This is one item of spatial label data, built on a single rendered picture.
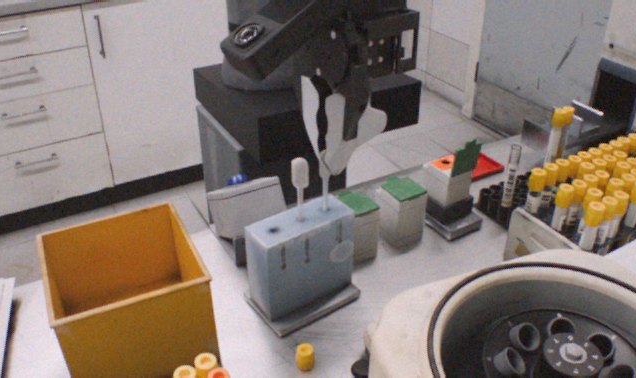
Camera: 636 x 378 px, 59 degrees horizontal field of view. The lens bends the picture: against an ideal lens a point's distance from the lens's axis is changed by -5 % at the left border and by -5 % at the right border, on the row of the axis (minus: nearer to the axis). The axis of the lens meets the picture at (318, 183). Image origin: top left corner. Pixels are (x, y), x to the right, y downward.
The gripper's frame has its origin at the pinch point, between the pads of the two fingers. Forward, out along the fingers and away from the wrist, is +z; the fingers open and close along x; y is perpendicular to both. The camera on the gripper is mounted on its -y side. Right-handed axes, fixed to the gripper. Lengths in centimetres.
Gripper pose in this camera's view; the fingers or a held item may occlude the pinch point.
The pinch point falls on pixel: (326, 162)
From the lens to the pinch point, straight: 54.3
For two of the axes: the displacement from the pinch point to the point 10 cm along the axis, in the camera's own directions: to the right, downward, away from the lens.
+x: -5.9, -4.2, 6.9
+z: 0.0, 8.6, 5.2
